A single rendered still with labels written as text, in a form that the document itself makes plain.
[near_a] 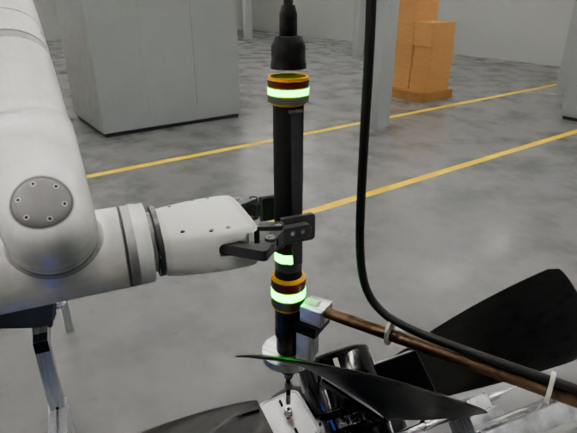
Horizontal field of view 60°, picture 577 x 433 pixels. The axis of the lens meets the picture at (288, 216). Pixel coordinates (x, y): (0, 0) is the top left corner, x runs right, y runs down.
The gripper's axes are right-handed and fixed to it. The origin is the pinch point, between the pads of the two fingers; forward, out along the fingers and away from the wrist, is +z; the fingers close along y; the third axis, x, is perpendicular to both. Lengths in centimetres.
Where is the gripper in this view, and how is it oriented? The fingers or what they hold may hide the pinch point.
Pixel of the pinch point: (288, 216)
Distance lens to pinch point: 58.1
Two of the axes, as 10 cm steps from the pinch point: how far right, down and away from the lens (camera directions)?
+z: 9.2, -1.7, 3.6
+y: 4.0, 3.9, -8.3
